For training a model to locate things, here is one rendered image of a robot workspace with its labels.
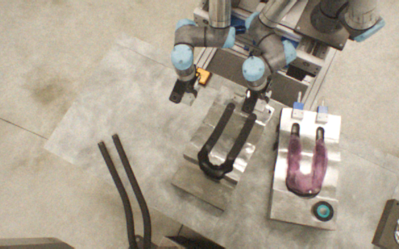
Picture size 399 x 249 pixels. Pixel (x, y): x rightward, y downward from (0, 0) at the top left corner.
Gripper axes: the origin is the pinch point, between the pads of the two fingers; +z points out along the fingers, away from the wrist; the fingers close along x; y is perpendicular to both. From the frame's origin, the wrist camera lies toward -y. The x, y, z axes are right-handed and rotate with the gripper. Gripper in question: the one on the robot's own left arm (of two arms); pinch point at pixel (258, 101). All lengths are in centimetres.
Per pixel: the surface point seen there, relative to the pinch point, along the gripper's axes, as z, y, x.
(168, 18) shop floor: 88, 56, 112
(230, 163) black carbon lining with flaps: -0.5, -29.5, -0.8
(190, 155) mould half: -5.8, -34.0, 14.8
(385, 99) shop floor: 114, 64, -58
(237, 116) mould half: 3.6, -8.9, 6.5
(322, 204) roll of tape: 1.7, -28.0, -40.6
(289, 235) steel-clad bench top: 13, -45, -35
